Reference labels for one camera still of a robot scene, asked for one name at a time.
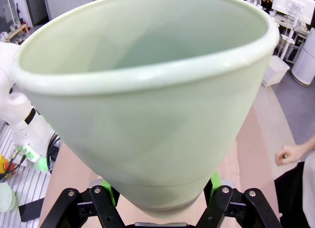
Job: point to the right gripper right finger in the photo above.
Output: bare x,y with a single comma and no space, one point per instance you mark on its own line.
221,203

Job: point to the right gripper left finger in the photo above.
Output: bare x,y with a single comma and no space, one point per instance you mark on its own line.
103,208

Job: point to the pale green plastic cup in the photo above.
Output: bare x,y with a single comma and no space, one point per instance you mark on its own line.
147,127

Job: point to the person's right forearm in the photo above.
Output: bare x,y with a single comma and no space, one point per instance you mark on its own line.
310,145

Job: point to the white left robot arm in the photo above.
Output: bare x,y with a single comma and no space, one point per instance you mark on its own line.
17,107

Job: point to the person's right hand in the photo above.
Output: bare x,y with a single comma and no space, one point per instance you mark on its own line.
291,154

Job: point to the black flat rectangular pad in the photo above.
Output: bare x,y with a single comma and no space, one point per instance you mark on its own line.
30,210

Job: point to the person in beige t-shirt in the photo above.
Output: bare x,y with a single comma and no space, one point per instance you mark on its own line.
295,193

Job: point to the pale green round disc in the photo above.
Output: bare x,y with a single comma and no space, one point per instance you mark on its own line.
6,197

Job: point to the yellow emergency stop box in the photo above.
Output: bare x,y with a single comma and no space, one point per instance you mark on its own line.
5,165

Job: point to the white cardboard box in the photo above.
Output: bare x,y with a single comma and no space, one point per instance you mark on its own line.
274,70

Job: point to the small wooden side table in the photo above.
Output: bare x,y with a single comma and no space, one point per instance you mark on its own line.
17,31

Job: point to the white framed board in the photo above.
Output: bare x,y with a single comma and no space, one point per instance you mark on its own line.
292,4

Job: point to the grey slotted metal base plate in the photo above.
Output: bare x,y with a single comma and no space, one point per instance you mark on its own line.
27,186

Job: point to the white cylindrical pedestal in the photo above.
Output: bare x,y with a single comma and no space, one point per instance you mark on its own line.
305,60

